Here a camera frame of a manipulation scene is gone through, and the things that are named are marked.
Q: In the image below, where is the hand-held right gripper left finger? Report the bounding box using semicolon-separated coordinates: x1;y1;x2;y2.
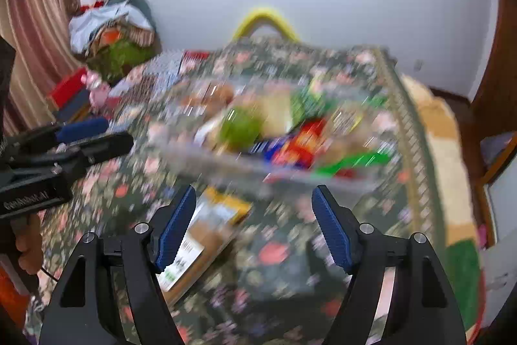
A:
38;185;197;345

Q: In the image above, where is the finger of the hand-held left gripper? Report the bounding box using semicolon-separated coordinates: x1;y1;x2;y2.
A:
12;131;135;178
4;117;111;165

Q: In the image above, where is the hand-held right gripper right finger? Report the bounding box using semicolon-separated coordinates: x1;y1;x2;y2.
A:
312;184;467;345

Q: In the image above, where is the brown stick snack packet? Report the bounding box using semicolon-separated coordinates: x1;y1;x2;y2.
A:
159;208;239;305

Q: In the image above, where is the yellow snack packet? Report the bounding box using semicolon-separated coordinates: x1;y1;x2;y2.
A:
202;187;253;226

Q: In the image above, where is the long green snack packet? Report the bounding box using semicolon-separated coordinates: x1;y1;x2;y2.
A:
315;151;390;178

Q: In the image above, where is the clear plastic container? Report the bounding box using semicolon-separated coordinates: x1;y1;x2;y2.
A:
155;80;384;194

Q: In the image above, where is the blue and red snack packet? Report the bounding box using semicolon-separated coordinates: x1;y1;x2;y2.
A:
250;137;316;168

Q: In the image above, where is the clear bag of pastries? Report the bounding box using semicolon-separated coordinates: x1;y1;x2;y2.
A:
186;82;237;107

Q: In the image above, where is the lime green round snack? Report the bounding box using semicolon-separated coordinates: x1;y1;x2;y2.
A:
218;106;265;147

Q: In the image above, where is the person's left hand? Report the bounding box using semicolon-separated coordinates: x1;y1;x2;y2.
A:
15;212;44;293

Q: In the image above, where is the pink toy rabbit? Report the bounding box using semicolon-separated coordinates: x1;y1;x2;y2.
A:
83;72;111;107

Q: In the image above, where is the red box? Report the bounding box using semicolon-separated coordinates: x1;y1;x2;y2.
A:
48;68;87;107

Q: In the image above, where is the floral blanket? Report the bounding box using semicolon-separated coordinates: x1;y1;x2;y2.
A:
24;36;449;345

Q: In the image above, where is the green leafy cloth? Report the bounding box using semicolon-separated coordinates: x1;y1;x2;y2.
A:
87;38;156;83

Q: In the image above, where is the checkered patchwork quilt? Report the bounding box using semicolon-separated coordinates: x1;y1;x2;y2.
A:
109;50;211;107

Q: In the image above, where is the orange cloth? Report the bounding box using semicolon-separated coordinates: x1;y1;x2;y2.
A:
0;264;31;329

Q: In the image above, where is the pile of clothes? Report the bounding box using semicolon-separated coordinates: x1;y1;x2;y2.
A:
69;1;156;55

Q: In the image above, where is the striped brown curtain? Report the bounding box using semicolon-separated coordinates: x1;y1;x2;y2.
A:
0;0;87;127

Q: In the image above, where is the teal chair back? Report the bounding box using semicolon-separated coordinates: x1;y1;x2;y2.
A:
111;0;162;47

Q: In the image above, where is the cream plush blanket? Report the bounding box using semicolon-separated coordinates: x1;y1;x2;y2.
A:
400;74;481;333

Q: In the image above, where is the yellow foam tube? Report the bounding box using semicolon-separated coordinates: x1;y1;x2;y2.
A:
233;6;300;42

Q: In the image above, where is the wooden door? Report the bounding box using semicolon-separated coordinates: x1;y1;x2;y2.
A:
470;0;517;139

